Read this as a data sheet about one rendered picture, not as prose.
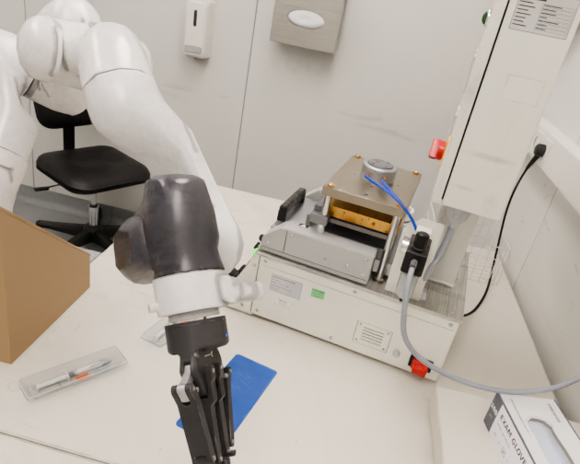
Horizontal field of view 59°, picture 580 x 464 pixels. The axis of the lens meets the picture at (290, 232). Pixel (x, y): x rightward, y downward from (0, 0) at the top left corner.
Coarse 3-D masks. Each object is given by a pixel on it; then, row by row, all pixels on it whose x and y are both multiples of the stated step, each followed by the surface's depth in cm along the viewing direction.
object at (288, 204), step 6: (294, 192) 128; (300, 192) 129; (288, 198) 124; (294, 198) 125; (300, 198) 129; (282, 204) 120; (288, 204) 121; (294, 204) 125; (282, 210) 120; (288, 210) 122; (282, 216) 121
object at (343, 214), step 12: (336, 204) 113; (348, 204) 114; (336, 216) 113; (348, 216) 112; (360, 216) 111; (372, 216) 111; (384, 216) 112; (360, 228) 112; (372, 228) 111; (384, 228) 110
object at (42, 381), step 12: (108, 348) 102; (72, 360) 97; (84, 360) 98; (96, 360) 98; (108, 360) 99; (120, 360) 100; (48, 372) 94; (60, 372) 94; (72, 372) 95; (84, 372) 95; (96, 372) 96; (24, 384) 90; (36, 384) 91; (48, 384) 91; (60, 384) 92
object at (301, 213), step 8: (312, 200) 136; (296, 208) 130; (304, 208) 131; (312, 208) 121; (288, 216) 124; (296, 216) 125; (304, 216) 126; (280, 224) 120; (304, 224) 122; (312, 224) 123; (400, 232) 128; (392, 256) 115; (376, 264) 113; (376, 272) 114
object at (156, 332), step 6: (162, 318) 113; (156, 324) 111; (162, 324) 111; (168, 324) 112; (150, 330) 109; (156, 330) 109; (162, 330) 110; (150, 336) 107; (156, 336) 108; (162, 336) 108; (162, 342) 106
